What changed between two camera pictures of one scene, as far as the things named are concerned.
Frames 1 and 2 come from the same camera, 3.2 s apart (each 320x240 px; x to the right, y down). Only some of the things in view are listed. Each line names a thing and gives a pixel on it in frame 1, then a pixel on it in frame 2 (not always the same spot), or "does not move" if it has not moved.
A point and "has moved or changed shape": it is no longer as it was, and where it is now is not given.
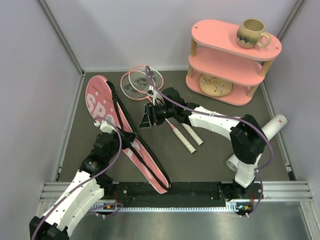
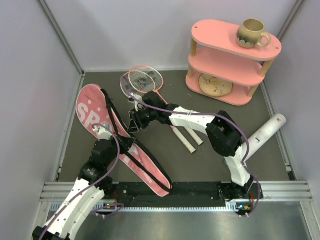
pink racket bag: (105, 107) has moved or changed shape
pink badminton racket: (146, 79) does not move
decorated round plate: (213, 86) does not move
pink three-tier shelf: (220, 68) does not move
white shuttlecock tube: (269, 129) does not move
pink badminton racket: (136, 85) → (126, 84)
